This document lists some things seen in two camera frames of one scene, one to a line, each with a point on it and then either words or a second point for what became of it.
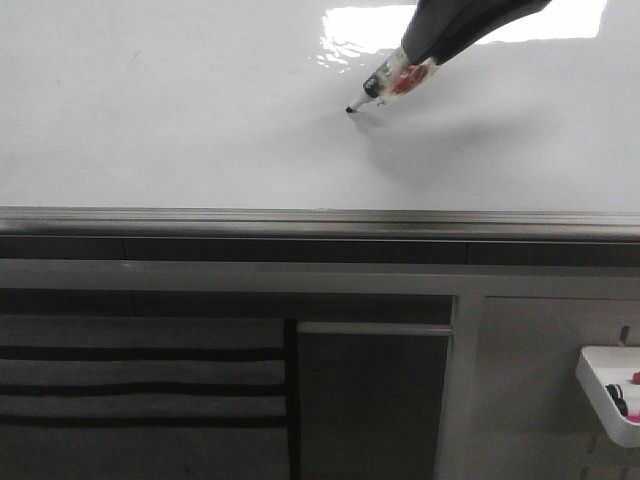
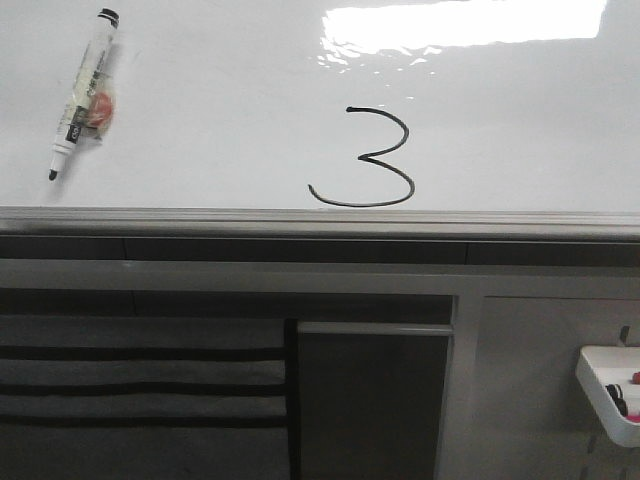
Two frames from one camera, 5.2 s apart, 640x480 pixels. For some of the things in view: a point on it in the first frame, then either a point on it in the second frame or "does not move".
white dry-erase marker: [394, 77] -> [87, 86]
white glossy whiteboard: [242, 104] does not move
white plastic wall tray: [599, 367] does not move
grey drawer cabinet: [133, 397] does not move
